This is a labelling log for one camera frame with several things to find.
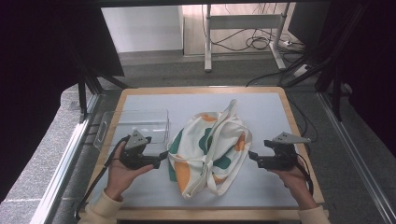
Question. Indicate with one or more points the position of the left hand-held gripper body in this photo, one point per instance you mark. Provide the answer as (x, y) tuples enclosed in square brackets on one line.
[(134, 155)]

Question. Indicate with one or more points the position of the pale blue table mat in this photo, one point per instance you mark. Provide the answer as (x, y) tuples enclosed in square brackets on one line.
[(267, 112)]

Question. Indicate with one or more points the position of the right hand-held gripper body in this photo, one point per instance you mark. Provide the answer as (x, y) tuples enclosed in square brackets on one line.
[(283, 158)]

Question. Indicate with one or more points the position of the black metal stand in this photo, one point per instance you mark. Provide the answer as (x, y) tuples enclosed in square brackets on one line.
[(82, 93), (336, 77)]

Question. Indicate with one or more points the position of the person's left hand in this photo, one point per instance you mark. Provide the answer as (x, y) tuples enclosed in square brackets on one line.
[(120, 177)]

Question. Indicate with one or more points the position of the white patterned tote bag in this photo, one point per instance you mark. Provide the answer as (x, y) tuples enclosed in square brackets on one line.
[(208, 146)]

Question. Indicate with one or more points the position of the clear plastic box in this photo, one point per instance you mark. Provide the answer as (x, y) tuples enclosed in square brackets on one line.
[(137, 124)]

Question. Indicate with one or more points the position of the white power strip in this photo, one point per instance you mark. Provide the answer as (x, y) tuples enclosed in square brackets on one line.
[(302, 70)]

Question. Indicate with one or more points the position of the person's right hand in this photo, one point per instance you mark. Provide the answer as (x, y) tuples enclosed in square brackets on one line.
[(294, 183)]

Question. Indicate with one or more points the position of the black curtain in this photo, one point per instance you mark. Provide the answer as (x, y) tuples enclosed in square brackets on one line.
[(373, 62), (37, 77)]

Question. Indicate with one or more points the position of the white panel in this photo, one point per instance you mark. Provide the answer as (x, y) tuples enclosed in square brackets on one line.
[(143, 28)]

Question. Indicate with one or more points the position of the aluminium rail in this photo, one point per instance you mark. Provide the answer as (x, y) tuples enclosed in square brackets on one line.
[(358, 161), (62, 168)]

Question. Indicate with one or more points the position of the white metal desk frame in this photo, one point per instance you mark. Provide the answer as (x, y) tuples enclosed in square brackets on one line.
[(243, 21)]

